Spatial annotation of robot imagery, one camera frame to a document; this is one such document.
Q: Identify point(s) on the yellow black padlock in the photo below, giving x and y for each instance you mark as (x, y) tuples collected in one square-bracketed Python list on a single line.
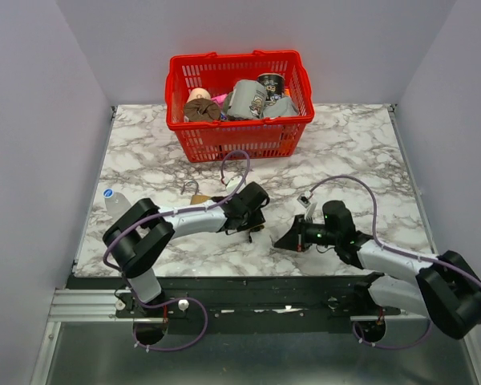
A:
[(254, 230)]

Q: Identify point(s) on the brown cloth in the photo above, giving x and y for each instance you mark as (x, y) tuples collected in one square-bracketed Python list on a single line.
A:
[(202, 110)]

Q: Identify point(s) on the pink item in basket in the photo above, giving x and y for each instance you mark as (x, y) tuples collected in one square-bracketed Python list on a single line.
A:
[(219, 99)]

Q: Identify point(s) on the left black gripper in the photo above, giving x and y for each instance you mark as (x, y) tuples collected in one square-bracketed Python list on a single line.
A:
[(257, 219)]

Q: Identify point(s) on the beige round ball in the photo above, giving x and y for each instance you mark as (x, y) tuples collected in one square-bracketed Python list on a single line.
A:
[(198, 93)]

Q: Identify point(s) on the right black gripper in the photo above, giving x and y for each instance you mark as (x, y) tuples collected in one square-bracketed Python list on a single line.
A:
[(296, 238)]

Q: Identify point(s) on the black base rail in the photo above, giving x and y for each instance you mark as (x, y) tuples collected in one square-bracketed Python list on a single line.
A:
[(244, 305)]

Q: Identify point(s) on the clear plastic water bottle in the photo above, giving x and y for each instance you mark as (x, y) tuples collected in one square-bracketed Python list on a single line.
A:
[(116, 203)]

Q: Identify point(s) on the brass padlock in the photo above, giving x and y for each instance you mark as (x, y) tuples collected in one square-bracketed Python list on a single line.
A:
[(197, 197)]

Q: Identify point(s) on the red plastic shopping basket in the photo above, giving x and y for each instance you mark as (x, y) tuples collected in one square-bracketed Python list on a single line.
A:
[(218, 74)]

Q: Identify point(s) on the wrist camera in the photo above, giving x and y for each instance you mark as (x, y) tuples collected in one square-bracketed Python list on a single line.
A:
[(309, 204), (233, 183)]

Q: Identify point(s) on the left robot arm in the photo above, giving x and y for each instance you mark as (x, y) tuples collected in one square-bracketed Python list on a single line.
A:
[(137, 239)]

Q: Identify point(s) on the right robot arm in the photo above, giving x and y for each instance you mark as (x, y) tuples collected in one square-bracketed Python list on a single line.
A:
[(443, 288)]

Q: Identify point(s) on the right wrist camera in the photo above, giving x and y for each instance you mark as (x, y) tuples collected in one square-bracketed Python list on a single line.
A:
[(309, 204)]

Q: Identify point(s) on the grey printed cloth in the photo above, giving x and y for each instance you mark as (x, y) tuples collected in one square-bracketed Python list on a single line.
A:
[(249, 101)]

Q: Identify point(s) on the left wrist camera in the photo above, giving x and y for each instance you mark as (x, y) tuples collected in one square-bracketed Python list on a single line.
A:
[(233, 183)]

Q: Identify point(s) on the dark printed cup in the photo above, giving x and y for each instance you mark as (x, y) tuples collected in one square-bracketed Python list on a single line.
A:
[(274, 85)]

